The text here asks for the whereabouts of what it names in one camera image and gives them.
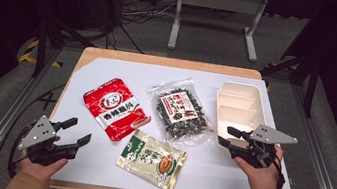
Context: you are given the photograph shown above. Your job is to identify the bundle of floor cables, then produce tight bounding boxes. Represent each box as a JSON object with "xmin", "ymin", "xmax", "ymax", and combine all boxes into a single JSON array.
[{"xmin": 118, "ymin": 0, "xmax": 178, "ymax": 31}]

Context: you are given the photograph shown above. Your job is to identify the yellow black hazard tape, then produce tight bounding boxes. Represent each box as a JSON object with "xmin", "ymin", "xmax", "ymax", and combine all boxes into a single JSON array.
[{"xmin": 18, "ymin": 36, "xmax": 66, "ymax": 69}]

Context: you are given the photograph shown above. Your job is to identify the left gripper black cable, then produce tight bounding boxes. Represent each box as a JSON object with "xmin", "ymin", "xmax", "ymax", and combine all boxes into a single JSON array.
[{"xmin": 4, "ymin": 123, "xmax": 33, "ymax": 181}]

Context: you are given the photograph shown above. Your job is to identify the black floor cable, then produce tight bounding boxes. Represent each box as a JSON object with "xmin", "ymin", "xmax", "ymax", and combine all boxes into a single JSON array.
[{"xmin": 0, "ymin": 73, "xmax": 67, "ymax": 189}]

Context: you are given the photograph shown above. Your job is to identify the clear bag of dried spices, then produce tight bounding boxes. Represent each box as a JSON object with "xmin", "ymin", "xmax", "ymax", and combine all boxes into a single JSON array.
[{"xmin": 138, "ymin": 71, "xmax": 224, "ymax": 155}]

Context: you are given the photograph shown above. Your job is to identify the person's left hand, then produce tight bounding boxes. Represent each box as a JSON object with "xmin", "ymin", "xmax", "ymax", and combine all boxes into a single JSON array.
[{"xmin": 17, "ymin": 130, "xmax": 73, "ymax": 185}]

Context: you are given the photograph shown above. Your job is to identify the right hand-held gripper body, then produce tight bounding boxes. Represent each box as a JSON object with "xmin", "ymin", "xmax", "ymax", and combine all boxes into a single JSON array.
[{"xmin": 228, "ymin": 120, "xmax": 301, "ymax": 175}]

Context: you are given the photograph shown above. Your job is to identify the red seasoning packet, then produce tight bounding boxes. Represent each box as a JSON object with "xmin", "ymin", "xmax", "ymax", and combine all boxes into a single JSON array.
[{"xmin": 76, "ymin": 73, "xmax": 158, "ymax": 147}]

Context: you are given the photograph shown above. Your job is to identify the person's right hand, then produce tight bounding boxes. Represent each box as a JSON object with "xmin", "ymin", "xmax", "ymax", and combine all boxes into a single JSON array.
[{"xmin": 228, "ymin": 138, "xmax": 288, "ymax": 189}]

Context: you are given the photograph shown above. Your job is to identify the grey metal desk frame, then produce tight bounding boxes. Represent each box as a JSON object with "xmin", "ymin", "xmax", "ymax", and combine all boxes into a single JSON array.
[{"xmin": 166, "ymin": 0, "xmax": 271, "ymax": 64}]

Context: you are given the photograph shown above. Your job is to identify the green and gold packet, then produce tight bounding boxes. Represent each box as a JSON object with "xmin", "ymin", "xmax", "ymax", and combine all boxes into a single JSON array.
[{"xmin": 112, "ymin": 126, "xmax": 191, "ymax": 189}]

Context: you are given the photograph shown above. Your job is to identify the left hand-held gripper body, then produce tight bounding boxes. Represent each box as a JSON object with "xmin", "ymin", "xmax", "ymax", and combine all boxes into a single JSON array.
[{"xmin": 13, "ymin": 112, "xmax": 83, "ymax": 172}]

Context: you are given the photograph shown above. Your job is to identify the white divided plastic box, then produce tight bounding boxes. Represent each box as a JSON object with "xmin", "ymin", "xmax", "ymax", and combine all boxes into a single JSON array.
[{"xmin": 208, "ymin": 79, "xmax": 275, "ymax": 155}]

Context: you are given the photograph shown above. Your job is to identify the white table mat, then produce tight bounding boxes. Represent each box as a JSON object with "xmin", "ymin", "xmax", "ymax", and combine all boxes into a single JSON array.
[{"xmin": 50, "ymin": 51, "xmax": 314, "ymax": 189}]

